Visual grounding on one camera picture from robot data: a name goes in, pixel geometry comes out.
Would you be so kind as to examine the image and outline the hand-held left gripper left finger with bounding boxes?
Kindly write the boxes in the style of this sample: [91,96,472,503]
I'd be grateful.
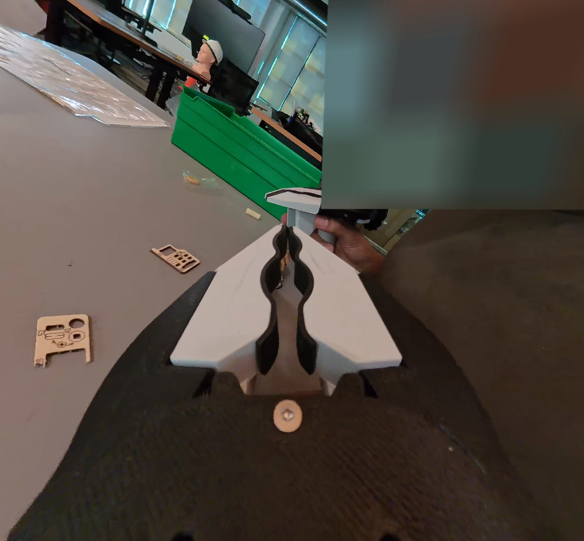
[170,224,289,396]

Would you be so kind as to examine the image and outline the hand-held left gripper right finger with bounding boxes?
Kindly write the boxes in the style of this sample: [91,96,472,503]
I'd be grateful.
[289,226,404,397]

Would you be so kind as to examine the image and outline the grey desk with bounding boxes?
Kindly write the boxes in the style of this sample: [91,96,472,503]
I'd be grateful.
[0,0,322,523]

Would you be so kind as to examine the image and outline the person's right hand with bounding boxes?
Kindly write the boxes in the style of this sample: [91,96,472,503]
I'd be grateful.
[315,216,386,276]

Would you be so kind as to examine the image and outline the black backpack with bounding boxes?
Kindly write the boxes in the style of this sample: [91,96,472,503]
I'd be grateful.
[258,110,322,152]

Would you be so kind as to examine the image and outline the pen holder with pens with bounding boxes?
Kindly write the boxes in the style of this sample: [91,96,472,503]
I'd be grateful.
[287,105,318,129]

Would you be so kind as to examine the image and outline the green plastic bin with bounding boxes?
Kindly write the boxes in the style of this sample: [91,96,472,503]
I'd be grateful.
[171,87,323,222]

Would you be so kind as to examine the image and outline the wooden grid puzzle piece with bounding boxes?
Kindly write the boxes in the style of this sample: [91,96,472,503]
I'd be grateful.
[150,244,201,275]

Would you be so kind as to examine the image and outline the small clear plastic bag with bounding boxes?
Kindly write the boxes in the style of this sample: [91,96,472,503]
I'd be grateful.
[182,169,220,188]

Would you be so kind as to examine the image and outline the black laptop screen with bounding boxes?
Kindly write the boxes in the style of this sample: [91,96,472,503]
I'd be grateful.
[207,58,260,115]

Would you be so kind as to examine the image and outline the person's clothing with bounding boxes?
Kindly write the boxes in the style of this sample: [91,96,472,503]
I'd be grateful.
[379,209,584,541]

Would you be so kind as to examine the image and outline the wooden piece with round holes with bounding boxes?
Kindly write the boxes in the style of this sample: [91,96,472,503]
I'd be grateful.
[33,314,92,367]

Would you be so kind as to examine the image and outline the mannequin head with white helmet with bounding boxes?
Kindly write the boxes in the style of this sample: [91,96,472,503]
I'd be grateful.
[192,39,224,81]

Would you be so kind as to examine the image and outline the black computer monitor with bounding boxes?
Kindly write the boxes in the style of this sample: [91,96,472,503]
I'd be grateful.
[182,0,266,74]

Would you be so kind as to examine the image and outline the black video bar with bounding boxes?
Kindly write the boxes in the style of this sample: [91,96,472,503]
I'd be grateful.
[212,0,252,19]

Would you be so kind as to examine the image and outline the long wooden table black legs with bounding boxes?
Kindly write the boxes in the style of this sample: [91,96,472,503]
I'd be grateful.
[9,0,213,111]

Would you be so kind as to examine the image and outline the glossy instruction sheet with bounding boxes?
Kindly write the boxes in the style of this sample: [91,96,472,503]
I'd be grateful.
[0,25,170,129]

